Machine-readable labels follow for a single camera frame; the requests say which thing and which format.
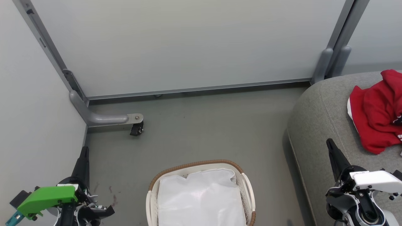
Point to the red clothing with white trim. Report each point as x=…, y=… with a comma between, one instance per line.
x=373, y=122

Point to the white laundry basket brown rim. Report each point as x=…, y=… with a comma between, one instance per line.
x=248, y=188

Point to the large white partition panel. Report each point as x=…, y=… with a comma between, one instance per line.
x=188, y=44

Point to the black caster wheel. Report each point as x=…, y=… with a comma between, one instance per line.
x=137, y=129

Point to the slanted grey partition post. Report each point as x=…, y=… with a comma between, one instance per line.
x=47, y=44

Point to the white and grey right robot arm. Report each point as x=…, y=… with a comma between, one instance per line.
x=355, y=210

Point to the teal plastic bracket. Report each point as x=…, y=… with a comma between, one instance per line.
x=14, y=219

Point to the white cloth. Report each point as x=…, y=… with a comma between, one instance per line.
x=201, y=197

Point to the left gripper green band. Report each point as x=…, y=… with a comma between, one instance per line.
x=47, y=197

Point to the grey fabric sofa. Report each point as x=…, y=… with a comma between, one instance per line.
x=317, y=125

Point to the grey partition foot bar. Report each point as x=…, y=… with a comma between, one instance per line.
x=103, y=118

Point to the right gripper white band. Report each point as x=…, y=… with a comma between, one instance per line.
x=373, y=180

